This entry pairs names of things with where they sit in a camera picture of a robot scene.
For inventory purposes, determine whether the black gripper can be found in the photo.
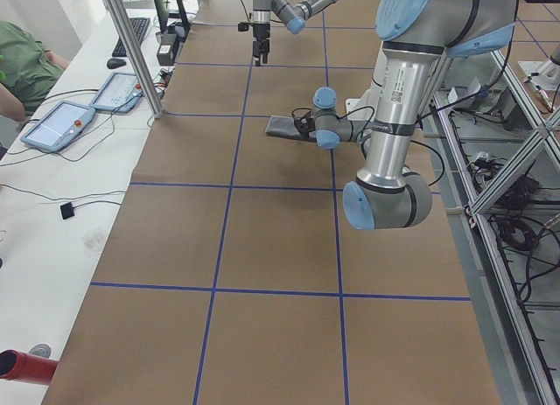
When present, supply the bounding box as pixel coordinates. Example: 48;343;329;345
253;23;270;66

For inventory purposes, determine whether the pink and grey towel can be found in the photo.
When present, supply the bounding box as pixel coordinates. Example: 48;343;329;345
265;115;316;143

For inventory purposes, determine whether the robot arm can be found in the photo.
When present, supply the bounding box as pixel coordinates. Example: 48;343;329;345
246;0;339;66
314;0;518;230

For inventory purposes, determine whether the black power box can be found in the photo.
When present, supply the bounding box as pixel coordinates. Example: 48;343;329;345
157;32;179;66

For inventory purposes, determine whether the black computer monitor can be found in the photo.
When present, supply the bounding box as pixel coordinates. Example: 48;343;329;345
153;0;191;38

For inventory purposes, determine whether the black keyboard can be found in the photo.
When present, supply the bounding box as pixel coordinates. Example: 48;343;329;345
111;17;151;58

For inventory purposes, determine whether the far teach pendant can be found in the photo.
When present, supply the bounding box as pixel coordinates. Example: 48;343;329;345
89;72;143;113

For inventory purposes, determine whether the teach pendant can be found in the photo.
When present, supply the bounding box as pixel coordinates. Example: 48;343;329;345
89;72;143;113
20;101;95;153

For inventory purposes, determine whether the black computer mouse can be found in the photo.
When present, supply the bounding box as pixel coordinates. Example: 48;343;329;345
106;58;126;70

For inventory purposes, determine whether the near teach pendant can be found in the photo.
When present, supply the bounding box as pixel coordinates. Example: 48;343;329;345
20;101;95;153

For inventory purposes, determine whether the person in green shirt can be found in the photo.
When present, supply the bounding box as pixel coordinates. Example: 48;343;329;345
1;20;69;122

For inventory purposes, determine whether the small black square pad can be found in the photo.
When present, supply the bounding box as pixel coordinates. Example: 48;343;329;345
59;202;75;220

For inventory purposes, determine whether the red cylinder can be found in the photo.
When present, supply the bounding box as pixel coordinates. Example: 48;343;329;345
1;350;59;386

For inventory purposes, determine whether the aluminium frame post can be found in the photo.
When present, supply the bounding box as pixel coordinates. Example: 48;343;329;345
103;0;163;119

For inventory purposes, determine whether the aluminium frame rail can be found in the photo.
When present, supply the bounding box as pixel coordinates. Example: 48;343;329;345
430;50;560;405

